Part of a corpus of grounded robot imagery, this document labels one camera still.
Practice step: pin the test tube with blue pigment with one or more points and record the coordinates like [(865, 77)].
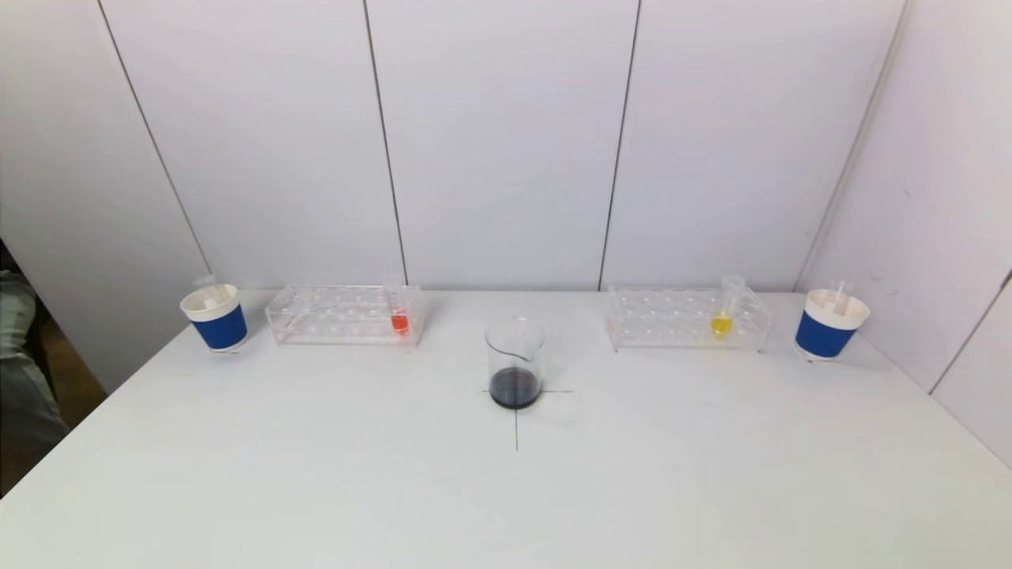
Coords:
[(207, 288)]

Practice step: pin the test tube with red pigment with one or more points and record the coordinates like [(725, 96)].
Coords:
[(400, 322), (840, 294)]

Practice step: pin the clear glass beaker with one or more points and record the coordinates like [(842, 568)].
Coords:
[(514, 387)]

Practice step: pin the clear acrylic test tube rack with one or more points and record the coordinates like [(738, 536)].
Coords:
[(672, 318), (340, 318)]

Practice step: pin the test tube with yellow pigment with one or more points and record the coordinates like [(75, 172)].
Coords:
[(720, 324)]

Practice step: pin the blue white paper cup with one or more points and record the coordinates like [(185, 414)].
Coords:
[(822, 336), (220, 325)]

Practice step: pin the person in grey trousers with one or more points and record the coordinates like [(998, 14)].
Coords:
[(24, 379)]

